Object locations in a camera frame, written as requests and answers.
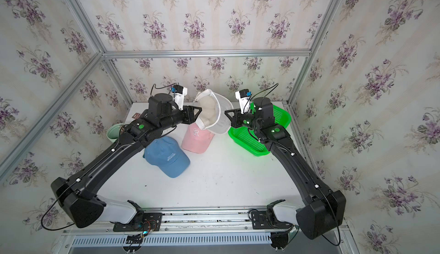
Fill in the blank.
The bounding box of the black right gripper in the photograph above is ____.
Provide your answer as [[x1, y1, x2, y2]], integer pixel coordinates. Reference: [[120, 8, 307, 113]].
[[224, 107, 263, 133]]

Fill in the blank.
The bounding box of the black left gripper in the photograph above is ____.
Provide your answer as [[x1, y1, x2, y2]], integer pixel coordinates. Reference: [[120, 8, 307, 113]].
[[157, 104, 203, 132]]

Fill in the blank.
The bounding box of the grey white baseball cap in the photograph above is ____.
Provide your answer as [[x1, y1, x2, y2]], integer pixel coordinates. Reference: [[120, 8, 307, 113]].
[[193, 89, 233, 134]]

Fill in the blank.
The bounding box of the pink baseball cap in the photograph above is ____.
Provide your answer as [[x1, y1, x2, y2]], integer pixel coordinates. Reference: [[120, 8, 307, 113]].
[[181, 123, 214, 154]]

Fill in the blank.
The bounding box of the light blue baseball cap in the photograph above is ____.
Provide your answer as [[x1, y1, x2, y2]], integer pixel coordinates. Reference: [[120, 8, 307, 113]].
[[143, 137, 190, 178]]

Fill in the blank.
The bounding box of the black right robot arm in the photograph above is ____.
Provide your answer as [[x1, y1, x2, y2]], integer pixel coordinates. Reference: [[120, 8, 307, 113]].
[[225, 97, 346, 240]]

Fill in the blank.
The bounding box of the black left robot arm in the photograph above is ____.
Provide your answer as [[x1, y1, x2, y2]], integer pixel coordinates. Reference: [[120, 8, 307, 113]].
[[51, 93, 202, 230]]

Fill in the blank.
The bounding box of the green plastic basket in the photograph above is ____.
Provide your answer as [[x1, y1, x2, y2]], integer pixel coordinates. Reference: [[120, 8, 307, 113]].
[[228, 105, 292, 157]]

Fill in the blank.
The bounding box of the mint green pen cup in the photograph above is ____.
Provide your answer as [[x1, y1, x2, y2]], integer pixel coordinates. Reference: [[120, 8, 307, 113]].
[[106, 123, 125, 142]]

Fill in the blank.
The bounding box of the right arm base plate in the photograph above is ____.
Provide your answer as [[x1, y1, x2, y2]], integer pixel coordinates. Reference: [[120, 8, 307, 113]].
[[247, 209, 295, 229]]

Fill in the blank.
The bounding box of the aluminium mounting rail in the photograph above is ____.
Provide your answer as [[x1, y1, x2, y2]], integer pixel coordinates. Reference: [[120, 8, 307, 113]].
[[61, 205, 349, 236]]

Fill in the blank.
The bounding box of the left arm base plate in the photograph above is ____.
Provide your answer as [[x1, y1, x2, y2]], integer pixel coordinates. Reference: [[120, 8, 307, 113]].
[[113, 213, 163, 232]]

